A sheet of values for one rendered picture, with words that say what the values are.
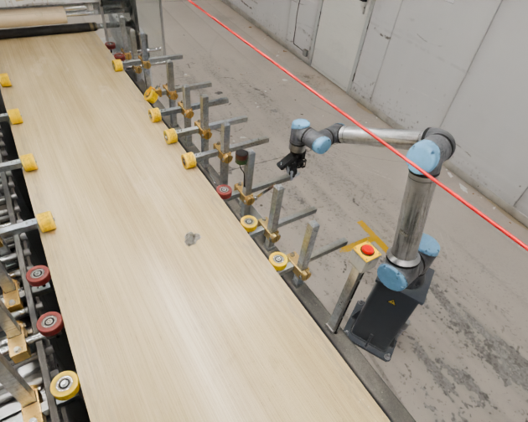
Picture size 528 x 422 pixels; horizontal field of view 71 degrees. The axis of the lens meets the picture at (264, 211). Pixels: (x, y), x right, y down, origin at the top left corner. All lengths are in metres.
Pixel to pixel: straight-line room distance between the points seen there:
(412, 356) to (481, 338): 0.53
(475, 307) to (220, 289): 2.05
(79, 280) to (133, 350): 0.38
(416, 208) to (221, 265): 0.82
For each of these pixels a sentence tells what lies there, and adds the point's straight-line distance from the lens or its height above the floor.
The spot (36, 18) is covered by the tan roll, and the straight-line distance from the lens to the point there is 3.68.
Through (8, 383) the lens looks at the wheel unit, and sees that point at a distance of 1.35.
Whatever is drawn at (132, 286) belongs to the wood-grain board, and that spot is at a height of 0.90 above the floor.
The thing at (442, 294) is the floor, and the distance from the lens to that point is 3.02.
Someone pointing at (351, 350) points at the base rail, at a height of 0.70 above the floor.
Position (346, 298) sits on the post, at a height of 0.96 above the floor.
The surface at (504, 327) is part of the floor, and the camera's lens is 3.10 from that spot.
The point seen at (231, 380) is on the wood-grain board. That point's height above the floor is 0.90.
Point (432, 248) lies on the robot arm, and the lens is 1.95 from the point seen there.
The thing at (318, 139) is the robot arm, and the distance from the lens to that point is 1.84.
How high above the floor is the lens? 2.14
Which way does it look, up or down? 44 degrees down
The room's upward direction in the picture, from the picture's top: 8 degrees clockwise
